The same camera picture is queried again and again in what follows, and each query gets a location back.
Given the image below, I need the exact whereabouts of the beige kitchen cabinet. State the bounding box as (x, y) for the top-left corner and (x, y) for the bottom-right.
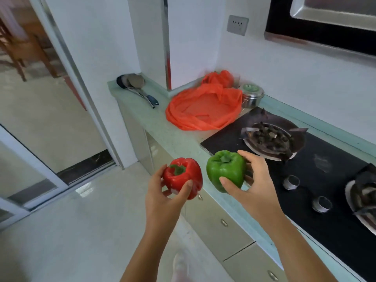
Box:
(117, 100), (290, 282)

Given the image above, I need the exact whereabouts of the gas burner with pan support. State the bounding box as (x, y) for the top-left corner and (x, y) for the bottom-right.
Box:
(240, 108), (308, 162)
(344, 163), (376, 236)

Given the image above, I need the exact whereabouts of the silver stove knob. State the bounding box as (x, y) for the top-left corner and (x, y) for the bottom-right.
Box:
(282, 174), (301, 191)
(312, 196), (333, 214)

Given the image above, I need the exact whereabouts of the person's left forearm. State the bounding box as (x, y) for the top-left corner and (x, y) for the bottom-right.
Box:
(120, 227), (177, 282)

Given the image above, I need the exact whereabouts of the grey wall socket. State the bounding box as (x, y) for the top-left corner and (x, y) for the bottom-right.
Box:
(226, 14), (249, 37)

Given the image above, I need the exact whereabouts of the person's right forearm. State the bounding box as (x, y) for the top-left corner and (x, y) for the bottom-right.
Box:
(264, 215), (339, 282)

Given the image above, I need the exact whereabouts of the white shoe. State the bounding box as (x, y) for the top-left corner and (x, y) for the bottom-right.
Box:
(172, 252), (190, 282)

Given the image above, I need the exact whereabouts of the sliding glass door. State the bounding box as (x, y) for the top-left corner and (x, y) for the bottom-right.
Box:
(0, 0), (125, 231)

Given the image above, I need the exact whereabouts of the person's right hand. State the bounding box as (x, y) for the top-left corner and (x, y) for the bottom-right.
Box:
(219, 150), (284, 230)

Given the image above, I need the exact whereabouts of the orange plastic bag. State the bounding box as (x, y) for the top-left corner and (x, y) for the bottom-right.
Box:
(165, 70), (244, 132)

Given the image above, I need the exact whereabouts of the black glass gas stove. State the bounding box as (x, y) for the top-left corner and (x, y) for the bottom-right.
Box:
(200, 107), (376, 282)

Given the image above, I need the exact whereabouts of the green bell pepper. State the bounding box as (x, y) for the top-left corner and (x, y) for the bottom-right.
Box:
(206, 150), (247, 194)

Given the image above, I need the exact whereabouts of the red bell pepper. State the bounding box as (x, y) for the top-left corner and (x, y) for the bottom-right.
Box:
(162, 157), (204, 201)

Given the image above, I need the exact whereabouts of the steel container with lid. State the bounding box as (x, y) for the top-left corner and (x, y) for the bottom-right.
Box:
(240, 83), (265, 109)

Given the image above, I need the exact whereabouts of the wooden chair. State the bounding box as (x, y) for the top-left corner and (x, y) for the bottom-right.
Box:
(0, 14), (61, 82)

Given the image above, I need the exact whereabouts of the person's left hand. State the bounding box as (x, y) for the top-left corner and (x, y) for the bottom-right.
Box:
(145, 164), (194, 233)

